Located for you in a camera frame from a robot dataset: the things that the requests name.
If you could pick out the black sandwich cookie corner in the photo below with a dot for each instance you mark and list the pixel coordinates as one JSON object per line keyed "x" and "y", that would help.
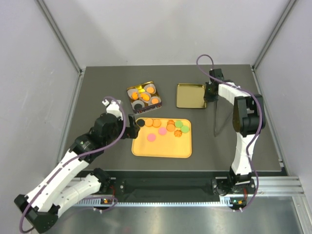
{"x": 140, "y": 122}

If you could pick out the white paper cup front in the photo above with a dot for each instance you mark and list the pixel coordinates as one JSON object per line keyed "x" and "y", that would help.
{"x": 138, "y": 101}

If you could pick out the orange swirl cookie upper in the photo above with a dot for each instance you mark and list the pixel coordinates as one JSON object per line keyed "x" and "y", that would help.
{"x": 171, "y": 122}

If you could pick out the tan round biscuit front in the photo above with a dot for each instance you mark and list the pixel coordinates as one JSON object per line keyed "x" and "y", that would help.
{"x": 150, "y": 90}

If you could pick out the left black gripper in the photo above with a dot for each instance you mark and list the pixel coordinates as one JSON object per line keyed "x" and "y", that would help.
{"x": 131, "y": 132}

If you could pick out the pink sandwich cookie upper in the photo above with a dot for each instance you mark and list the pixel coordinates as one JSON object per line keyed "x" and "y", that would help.
{"x": 162, "y": 131}

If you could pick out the green cookie right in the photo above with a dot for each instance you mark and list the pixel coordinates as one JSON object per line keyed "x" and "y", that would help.
{"x": 185, "y": 129}

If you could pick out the tan round biscuit behind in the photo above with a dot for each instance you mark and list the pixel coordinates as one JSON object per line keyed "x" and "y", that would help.
{"x": 156, "y": 123}

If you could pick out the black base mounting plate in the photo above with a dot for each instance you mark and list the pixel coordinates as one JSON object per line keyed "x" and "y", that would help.
{"x": 171, "y": 185}

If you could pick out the orange swirl cookie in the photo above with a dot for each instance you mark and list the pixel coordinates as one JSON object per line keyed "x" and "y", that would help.
{"x": 171, "y": 122}
{"x": 178, "y": 133}

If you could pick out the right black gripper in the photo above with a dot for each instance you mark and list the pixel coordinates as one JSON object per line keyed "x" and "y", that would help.
{"x": 207, "y": 98}

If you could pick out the green cookie upper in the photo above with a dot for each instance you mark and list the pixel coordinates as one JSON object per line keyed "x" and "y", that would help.
{"x": 178, "y": 124}

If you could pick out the tan round patterned biscuit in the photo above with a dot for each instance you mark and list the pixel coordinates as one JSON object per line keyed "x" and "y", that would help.
{"x": 149, "y": 122}

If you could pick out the black sandwich cookie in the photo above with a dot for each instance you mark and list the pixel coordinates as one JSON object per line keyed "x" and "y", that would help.
{"x": 138, "y": 106}

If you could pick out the pink sandwich cookie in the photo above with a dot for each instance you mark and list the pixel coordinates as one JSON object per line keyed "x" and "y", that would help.
{"x": 151, "y": 137}
{"x": 162, "y": 131}

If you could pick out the white paper cup back right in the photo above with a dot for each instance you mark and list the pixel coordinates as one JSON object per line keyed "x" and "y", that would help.
{"x": 148, "y": 85}

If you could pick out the yellow plastic tray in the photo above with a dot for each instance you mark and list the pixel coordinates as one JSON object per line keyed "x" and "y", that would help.
{"x": 167, "y": 146}

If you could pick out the orange fish shaped cookie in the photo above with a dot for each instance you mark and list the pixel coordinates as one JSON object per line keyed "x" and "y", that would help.
{"x": 145, "y": 96}

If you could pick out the decorated cookie tin box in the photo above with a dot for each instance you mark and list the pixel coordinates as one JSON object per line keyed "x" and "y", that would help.
{"x": 147, "y": 107}

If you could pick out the white paper cup back left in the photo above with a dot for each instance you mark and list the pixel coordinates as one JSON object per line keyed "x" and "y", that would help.
{"x": 130, "y": 91}

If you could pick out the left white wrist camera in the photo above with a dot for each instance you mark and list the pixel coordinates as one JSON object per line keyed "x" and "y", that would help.
{"x": 112, "y": 107}

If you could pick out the white paper cup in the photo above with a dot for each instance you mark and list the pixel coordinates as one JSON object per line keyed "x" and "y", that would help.
{"x": 130, "y": 91}
{"x": 148, "y": 85}
{"x": 152, "y": 97}
{"x": 138, "y": 101}
{"x": 146, "y": 93}

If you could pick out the orange swirl cookie right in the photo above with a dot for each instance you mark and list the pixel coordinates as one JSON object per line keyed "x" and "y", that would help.
{"x": 178, "y": 133}

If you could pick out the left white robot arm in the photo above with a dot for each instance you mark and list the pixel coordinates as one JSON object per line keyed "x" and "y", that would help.
{"x": 44, "y": 205}

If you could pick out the green cookie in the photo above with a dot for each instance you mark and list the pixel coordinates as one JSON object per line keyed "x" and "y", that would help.
{"x": 185, "y": 129}
{"x": 178, "y": 124}

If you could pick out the pink sandwich cookie lower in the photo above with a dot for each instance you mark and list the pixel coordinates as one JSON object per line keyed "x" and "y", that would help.
{"x": 151, "y": 137}

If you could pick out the white paper cup centre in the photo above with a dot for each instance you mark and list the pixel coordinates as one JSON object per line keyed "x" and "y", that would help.
{"x": 146, "y": 93}

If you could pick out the aluminium frame rail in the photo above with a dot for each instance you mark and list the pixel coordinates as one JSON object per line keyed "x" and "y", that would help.
{"x": 276, "y": 186}

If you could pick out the gold tin lid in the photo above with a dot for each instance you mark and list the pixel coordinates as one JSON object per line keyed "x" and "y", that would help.
{"x": 190, "y": 96}

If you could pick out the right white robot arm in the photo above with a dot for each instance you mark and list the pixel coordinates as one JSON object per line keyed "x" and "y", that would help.
{"x": 248, "y": 120}

